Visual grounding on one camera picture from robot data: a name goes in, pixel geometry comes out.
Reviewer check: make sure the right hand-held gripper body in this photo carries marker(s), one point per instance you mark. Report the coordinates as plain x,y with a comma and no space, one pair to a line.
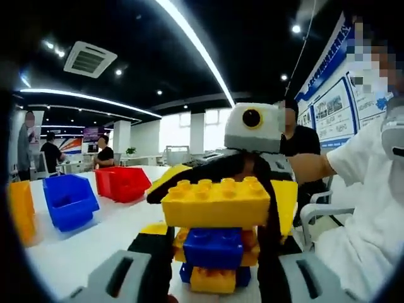
252,139

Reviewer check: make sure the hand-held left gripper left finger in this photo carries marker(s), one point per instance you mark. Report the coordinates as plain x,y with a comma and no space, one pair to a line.
151,252

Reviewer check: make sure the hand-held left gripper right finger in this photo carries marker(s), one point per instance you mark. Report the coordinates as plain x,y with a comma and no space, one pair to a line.
271,277

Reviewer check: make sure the blue toy block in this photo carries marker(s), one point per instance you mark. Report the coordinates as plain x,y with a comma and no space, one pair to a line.
244,274
214,247

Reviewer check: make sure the large yellow toy block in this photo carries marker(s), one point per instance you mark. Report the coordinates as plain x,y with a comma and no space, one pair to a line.
214,205

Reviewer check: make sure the small yellow toy block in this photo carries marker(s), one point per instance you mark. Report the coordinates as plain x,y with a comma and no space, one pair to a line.
213,281

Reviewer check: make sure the red plastic bin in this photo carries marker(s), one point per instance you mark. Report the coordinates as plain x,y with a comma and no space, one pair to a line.
121,184

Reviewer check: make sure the blue plastic bin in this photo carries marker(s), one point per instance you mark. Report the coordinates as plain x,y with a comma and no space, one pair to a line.
69,205

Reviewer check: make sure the yellow plastic bin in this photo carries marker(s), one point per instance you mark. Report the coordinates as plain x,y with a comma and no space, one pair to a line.
22,211

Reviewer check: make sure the person's left hand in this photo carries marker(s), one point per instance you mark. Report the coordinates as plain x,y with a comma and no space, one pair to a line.
172,299

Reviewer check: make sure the white office chair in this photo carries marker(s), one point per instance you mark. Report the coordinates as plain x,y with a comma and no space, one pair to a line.
315,208

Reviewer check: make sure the potted green plant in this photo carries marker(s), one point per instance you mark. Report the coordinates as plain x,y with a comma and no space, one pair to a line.
131,151

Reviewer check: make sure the person in white shirt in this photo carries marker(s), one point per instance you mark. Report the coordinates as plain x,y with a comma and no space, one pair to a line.
363,205

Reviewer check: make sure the long ceiling light strip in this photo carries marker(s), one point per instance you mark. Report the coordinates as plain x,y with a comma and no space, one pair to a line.
202,47

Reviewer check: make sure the grey chest device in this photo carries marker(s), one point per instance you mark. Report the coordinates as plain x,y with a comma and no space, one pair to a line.
393,132

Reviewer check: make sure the curved ceiling light strip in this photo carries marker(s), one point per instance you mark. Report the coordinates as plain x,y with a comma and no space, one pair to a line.
88,99

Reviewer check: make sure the ceiling air conditioner vent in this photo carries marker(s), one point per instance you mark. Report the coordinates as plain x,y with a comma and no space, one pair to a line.
90,60

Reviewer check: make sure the blue banner wall board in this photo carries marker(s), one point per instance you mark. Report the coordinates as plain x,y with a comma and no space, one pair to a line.
334,110

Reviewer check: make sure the purple wall screen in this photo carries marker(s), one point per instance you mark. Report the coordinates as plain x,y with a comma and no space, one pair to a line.
93,134

